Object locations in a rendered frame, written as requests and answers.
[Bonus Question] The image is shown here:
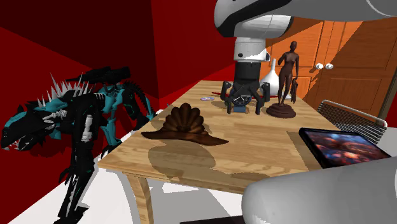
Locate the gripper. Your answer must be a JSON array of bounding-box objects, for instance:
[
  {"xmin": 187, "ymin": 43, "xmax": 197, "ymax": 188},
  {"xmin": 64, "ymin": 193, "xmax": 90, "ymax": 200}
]
[{"xmin": 220, "ymin": 61, "xmax": 270, "ymax": 116}]

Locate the white long-necked vase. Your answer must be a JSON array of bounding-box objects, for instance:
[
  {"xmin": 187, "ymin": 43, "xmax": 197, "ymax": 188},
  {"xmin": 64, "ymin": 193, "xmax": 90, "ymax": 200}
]
[{"xmin": 259, "ymin": 57, "xmax": 293, "ymax": 101}]

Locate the brown standing woman statue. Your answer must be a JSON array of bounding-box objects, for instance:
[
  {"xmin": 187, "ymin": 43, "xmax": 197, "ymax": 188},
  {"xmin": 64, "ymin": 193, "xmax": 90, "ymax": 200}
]
[{"xmin": 265, "ymin": 40, "xmax": 300, "ymax": 120}]

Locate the wooden table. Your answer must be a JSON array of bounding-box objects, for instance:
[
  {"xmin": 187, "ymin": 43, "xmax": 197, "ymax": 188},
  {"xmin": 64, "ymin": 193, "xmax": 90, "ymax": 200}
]
[{"xmin": 97, "ymin": 80, "xmax": 342, "ymax": 224}]

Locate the brown ribbed hat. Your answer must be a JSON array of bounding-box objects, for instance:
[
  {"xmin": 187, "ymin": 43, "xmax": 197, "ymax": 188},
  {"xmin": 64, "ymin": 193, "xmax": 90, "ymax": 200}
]
[{"xmin": 141, "ymin": 102, "xmax": 230, "ymax": 147}]

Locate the metal chair with dark slats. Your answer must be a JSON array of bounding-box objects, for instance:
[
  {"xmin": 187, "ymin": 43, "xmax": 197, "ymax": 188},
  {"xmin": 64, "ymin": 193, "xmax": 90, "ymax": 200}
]
[{"xmin": 316, "ymin": 99, "xmax": 389, "ymax": 145}]

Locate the black tablet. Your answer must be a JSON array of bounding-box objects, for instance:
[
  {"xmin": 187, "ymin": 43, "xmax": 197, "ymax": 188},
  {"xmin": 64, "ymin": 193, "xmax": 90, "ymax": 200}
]
[{"xmin": 298, "ymin": 127, "xmax": 393, "ymax": 169}]

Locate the black teal dinosaur robot figure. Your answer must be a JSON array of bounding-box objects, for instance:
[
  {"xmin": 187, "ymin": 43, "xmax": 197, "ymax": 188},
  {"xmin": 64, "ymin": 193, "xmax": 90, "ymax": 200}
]
[{"xmin": 0, "ymin": 66, "xmax": 158, "ymax": 224}]

